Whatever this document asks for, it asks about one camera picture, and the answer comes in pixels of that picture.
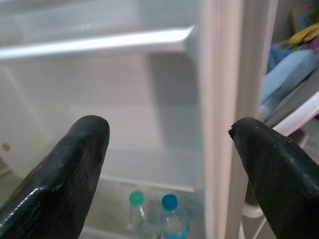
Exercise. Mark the light blue cloth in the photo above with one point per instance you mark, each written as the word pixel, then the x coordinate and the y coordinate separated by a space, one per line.
pixel 286 72

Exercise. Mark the green cap water bottle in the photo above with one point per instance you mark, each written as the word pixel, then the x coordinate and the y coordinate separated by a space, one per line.
pixel 136 198

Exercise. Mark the yellow cloth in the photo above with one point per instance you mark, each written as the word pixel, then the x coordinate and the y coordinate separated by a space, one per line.
pixel 306 35

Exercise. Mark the fridge door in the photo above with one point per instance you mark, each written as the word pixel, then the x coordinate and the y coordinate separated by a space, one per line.
pixel 149 99

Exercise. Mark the blue cap water bottle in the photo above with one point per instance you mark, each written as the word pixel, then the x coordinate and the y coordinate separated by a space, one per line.
pixel 169 201

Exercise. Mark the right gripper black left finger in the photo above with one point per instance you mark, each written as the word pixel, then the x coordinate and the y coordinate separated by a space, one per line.
pixel 49 194

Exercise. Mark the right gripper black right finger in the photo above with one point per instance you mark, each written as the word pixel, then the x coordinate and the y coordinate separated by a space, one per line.
pixel 281 186

